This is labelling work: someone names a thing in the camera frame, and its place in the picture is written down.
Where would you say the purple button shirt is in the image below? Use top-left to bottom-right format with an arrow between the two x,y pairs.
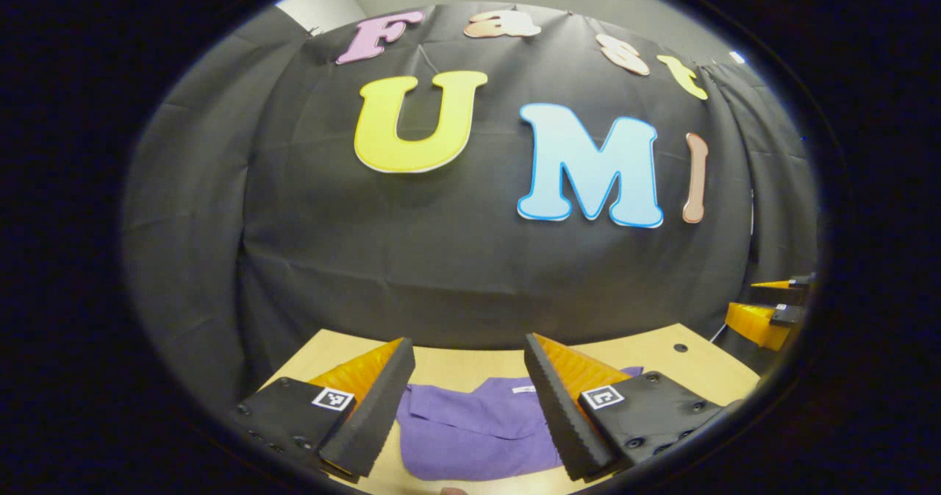
396,366 -> 644,482

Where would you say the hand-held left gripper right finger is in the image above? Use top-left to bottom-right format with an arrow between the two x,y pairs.
523,332 -> 743,483

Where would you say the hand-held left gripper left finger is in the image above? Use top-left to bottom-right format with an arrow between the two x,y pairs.
232,337 -> 417,481

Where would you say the black backdrop cloth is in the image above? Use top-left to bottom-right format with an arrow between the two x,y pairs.
121,2 -> 820,415

